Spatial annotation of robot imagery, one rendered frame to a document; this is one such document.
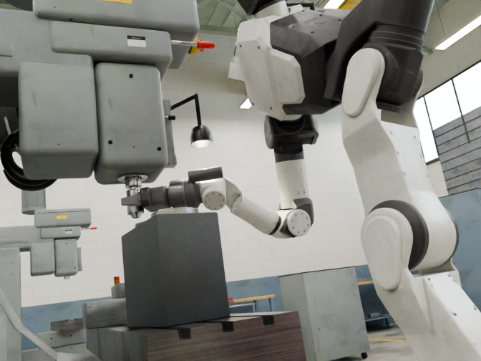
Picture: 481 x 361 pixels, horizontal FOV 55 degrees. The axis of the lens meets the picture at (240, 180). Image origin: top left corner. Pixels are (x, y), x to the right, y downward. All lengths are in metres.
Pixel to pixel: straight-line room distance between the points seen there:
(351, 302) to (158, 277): 5.27
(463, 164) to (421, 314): 9.26
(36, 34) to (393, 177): 0.98
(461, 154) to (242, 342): 9.66
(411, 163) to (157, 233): 0.54
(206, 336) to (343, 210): 9.06
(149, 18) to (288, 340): 1.03
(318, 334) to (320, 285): 0.57
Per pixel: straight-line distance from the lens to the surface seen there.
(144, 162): 1.28
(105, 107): 1.32
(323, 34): 1.14
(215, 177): 1.27
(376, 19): 1.06
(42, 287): 7.81
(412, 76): 1.06
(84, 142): 1.25
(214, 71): 9.47
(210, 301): 0.81
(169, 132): 1.41
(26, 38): 1.39
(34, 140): 1.25
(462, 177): 10.20
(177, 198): 1.28
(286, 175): 1.37
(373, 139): 0.99
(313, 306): 5.65
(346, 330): 5.93
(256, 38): 1.19
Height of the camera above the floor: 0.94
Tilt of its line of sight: 14 degrees up
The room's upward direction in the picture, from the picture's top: 8 degrees counter-clockwise
